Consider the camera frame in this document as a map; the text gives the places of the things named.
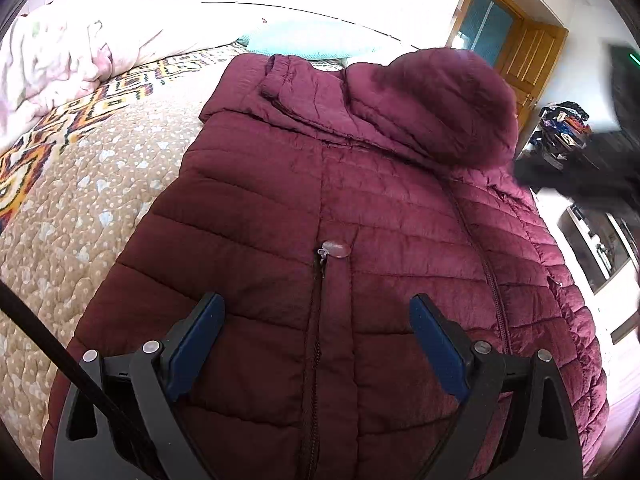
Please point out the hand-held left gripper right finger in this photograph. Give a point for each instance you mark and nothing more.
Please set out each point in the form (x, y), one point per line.
(437, 340)

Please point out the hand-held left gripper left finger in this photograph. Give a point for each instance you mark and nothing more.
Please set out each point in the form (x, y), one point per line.
(197, 332)

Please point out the maroon puffer jacket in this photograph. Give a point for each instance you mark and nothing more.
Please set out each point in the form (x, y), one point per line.
(350, 240)

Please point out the pile of colourful clothes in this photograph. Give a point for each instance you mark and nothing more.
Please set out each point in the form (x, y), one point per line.
(562, 130)

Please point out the white cabinet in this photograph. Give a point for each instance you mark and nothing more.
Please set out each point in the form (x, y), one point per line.
(600, 255)

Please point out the wooden door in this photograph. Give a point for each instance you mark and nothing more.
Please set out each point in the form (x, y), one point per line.
(520, 55)

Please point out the beige patterned bed quilt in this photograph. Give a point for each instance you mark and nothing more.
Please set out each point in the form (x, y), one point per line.
(90, 195)

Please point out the light blue pillow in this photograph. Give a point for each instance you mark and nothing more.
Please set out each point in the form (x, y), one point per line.
(310, 40)

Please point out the white pink floral blanket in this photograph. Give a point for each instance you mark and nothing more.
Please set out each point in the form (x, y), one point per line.
(65, 45)

